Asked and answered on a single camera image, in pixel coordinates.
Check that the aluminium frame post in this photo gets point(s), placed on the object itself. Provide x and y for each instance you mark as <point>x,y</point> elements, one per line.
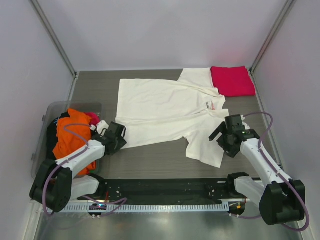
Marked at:
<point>283,14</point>
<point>52,35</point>

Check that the white slotted cable duct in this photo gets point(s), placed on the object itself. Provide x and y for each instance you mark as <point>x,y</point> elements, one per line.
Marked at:
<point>90,207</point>

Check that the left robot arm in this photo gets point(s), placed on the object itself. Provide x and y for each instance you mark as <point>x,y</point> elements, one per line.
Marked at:
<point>57,181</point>

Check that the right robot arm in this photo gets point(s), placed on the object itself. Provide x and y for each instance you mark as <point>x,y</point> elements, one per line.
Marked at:
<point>280,198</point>

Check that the clear plastic bin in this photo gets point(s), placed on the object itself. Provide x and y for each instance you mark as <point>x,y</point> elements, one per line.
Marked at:
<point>53,111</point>

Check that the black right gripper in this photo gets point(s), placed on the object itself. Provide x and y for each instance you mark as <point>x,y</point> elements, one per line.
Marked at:
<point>232,151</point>

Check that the left aluminium frame post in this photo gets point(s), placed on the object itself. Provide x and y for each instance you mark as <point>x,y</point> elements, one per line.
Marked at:
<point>52,35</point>

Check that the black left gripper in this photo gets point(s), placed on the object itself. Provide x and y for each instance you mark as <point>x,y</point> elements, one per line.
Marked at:
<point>121,143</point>

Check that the orange t-shirt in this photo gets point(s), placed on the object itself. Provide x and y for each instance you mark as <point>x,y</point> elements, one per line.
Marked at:
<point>72,132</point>

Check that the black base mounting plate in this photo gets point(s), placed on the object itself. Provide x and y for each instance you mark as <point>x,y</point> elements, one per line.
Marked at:
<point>168,192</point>

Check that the white t-shirt with red print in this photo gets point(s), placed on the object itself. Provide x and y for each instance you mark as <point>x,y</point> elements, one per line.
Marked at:
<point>159,110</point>

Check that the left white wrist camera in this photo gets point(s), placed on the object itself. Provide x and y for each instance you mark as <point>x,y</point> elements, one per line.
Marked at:
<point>100,127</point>

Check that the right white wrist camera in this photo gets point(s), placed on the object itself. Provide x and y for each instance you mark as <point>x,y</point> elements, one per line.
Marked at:
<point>247,127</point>

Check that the folded magenta t-shirt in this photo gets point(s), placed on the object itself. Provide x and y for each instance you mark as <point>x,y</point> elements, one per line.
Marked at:
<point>232,81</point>

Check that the right aluminium frame post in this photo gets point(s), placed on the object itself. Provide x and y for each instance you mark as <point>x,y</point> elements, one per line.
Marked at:
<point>283,14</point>

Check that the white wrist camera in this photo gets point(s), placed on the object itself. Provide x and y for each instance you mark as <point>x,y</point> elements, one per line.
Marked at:
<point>100,127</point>
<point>247,127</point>

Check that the magenta t-shirt in bin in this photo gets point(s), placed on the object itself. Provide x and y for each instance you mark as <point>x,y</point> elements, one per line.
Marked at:
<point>94,118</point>

